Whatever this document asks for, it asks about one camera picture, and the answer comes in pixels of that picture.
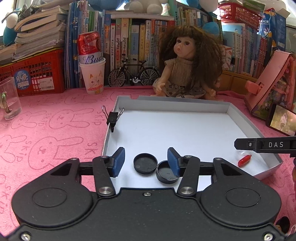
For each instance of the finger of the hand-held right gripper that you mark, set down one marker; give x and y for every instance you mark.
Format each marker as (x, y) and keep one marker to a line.
(245, 144)

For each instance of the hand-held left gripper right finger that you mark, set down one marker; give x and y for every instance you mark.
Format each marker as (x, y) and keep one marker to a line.
(172, 162)

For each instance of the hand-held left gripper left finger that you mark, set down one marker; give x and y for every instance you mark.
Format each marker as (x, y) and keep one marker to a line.
(119, 162)

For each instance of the black round cap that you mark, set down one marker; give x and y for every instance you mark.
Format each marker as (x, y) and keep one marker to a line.
(165, 174)
(144, 163)

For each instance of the small red capsule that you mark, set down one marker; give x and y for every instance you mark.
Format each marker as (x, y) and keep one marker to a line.
(244, 160)

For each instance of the white cardboard tray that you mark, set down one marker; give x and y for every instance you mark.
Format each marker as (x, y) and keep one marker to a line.
(173, 129)

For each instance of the black smartphone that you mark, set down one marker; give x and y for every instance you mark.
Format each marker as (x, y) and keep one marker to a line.
(282, 119)

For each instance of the black binder clip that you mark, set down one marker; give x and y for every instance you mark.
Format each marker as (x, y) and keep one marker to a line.
(112, 117)

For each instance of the wooden shelf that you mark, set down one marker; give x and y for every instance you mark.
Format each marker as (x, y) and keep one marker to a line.
(235, 81)

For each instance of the pink rabbit-print towel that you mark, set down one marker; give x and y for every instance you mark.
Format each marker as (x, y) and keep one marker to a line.
(57, 139)

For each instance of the pink toy case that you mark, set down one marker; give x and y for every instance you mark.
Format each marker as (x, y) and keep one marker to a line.
(270, 76)

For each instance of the black miniature bicycle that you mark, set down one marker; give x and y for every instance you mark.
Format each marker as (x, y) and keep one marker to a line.
(134, 80)

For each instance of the white paper cup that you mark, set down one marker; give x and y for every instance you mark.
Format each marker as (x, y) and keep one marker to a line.
(93, 78)

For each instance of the brown-haired doll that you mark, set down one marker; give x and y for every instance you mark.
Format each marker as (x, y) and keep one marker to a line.
(180, 67)

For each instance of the blue cardboard box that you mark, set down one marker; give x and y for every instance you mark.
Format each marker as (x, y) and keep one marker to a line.
(275, 30)

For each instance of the red plastic crate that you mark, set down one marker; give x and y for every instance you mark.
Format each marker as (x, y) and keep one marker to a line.
(46, 69)

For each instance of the red drink can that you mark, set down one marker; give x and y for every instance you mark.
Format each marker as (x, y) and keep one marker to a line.
(89, 45)

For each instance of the round blue plush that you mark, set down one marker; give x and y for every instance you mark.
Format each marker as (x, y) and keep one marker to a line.
(211, 28)

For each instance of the row of upright books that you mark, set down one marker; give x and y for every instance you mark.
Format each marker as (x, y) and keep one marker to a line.
(136, 41)

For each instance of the clear glass mug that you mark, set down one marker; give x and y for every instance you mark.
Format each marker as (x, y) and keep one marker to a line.
(11, 97)

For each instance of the red mesh basket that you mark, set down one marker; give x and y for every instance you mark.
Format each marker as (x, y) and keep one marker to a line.
(240, 14)

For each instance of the stack of lying books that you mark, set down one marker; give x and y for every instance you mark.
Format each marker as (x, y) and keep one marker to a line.
(39, 34)

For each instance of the blue and white plush toy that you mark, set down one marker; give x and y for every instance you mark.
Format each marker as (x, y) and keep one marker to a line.
(10, 30)

